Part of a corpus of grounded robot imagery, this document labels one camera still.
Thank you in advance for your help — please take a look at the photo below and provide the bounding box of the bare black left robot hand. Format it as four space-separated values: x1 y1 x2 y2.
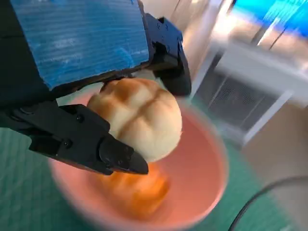
0 0 193 176

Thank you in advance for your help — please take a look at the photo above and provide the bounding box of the pink bowl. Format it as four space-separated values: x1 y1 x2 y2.
47 92 229 231

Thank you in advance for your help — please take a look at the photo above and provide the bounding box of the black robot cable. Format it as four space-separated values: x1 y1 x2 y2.
228 175 308 231

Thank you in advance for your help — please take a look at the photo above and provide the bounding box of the white appliance with grille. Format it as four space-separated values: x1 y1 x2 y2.
190 40 308 148

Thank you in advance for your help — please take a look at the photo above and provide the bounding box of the pale round toy bread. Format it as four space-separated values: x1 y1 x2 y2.
86 78 183 163

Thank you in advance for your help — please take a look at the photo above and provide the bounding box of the blue screen monitor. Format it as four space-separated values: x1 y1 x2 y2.
234 0 308 28

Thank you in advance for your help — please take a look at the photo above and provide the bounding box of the browned split toy bread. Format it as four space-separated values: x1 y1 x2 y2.
96 160 172 218

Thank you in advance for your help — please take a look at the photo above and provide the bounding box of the green cutting mat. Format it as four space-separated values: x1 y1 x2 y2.
0 93 299 231

